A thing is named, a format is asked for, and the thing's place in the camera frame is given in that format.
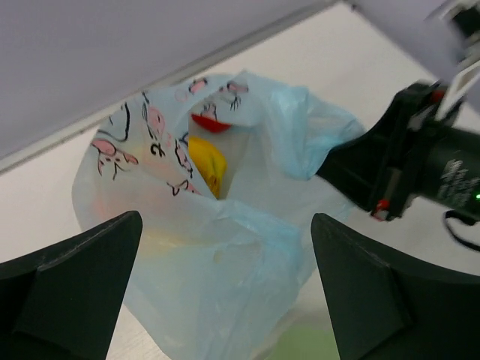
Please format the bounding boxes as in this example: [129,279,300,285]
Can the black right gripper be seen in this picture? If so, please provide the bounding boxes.
[316,82,479,222]

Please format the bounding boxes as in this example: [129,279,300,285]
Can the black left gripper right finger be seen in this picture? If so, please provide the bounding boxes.
[311,214,479,359]

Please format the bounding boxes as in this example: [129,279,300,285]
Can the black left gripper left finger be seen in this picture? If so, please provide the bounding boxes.
[1,211,143,359]

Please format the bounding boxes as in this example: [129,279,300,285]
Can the light blue plastic bag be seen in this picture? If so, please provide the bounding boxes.
[72,71,364,359]

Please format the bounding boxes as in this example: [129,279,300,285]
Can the yellow fake banana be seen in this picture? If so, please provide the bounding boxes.
[188,136,227,199]

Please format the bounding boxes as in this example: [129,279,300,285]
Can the red fake fruit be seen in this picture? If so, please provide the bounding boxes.
[191,114,232,134]

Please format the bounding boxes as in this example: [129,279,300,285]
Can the green scalloped glass bowl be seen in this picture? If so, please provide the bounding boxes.
[265,325,340,360]

